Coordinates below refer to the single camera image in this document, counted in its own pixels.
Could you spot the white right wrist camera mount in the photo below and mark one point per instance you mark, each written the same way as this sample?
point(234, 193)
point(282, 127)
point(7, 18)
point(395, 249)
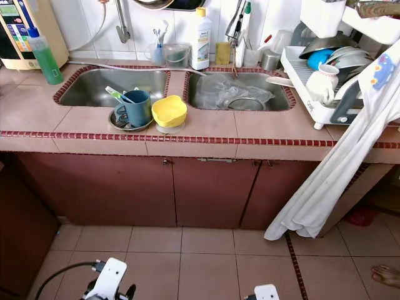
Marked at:
point(266, 294)

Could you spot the white dish rack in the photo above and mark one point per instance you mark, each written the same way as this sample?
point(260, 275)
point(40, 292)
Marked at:
point(319, 114)

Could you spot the chrome sink faucet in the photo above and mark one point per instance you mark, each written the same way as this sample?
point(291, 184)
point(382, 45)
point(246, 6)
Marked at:
point(236, 25)

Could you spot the round metal strainer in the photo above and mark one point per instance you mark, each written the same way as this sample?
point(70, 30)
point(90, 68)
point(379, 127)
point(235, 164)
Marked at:
point(247, 105)

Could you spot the white ceramic plate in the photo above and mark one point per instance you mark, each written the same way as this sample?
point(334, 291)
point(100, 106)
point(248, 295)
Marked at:
point(353, 59)

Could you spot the person's bare foot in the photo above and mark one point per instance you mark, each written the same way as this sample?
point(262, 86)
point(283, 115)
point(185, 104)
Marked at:
point(386, 275)

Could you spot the green soap bottle blue pump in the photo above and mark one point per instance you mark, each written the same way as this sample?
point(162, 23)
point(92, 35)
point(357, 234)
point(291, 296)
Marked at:
point(47, 62)

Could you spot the metal wall tap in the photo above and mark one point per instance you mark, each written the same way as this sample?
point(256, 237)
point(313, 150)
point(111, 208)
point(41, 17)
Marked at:
point(122, 28)

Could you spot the blue plastic mug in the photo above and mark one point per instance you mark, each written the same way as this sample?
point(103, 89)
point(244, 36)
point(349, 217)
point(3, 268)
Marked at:
point(140, 109)

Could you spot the yellow plastic bowl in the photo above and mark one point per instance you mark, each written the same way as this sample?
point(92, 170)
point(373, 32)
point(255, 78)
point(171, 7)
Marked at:
point(169, 111)

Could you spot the stainless steel bowl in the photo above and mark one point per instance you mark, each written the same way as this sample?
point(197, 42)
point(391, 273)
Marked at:
point(325, 42)

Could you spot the clear toothbrush cup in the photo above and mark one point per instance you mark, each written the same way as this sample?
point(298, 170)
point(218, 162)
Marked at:
point(156, 55)

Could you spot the blue bowl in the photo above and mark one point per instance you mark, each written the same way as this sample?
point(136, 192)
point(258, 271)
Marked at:
point(319, 59)

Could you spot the yellow sponge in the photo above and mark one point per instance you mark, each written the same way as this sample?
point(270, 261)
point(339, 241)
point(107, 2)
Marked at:
point(223, 54)

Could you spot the clear plastic container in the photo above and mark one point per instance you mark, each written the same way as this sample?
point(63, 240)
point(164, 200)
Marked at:
point(176, 56)

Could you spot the clear plastic bag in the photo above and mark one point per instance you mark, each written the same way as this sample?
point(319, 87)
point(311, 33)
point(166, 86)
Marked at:
point(219, 94)

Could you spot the hanging metal pan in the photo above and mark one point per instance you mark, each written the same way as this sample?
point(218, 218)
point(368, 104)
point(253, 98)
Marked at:
point(165, 4)

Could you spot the clear drinking glass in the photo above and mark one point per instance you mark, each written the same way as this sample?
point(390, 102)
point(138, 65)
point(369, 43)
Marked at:
point(169, 130)

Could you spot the beige water ionizer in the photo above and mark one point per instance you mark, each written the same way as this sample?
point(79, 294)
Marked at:
point(56, 25)

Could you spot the white bottle yellow cap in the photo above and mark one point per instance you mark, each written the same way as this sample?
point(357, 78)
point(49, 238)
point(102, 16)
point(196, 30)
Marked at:
point(201, 44)

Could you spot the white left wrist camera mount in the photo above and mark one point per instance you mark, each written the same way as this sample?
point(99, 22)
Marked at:
point(109, 278)

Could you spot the white hanging cloth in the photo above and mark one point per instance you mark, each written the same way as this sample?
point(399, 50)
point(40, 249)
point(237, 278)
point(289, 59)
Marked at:
point(325, 187)

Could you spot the red floor rag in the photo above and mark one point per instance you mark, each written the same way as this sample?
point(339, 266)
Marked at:
point(362, 217)

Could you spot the small steel cup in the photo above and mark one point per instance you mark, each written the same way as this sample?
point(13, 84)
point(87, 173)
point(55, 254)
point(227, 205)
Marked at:
point(270, 60)

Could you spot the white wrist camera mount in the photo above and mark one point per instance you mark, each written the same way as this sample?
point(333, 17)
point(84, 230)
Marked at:
point(109, 278)
point(266, 294)

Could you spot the white plastic container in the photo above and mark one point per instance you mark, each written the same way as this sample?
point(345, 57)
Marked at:
point(322, 15)

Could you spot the maroon cabinet door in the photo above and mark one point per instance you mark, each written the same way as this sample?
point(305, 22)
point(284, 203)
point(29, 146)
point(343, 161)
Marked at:
point(94, 190)
point(215, 194)
point(275, 194)

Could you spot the white ceramic jug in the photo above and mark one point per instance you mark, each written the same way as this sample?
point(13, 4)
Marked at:
point(323, 84)

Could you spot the green white toothbrush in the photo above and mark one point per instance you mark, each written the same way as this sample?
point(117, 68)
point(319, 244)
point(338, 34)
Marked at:
point(114, 93)

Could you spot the white plastic spoon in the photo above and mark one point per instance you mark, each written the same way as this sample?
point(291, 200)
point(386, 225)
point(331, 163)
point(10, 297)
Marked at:
point(276, 80)

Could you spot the maroon side cabinet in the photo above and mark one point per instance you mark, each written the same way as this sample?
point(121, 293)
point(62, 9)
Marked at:
point(25, 237)

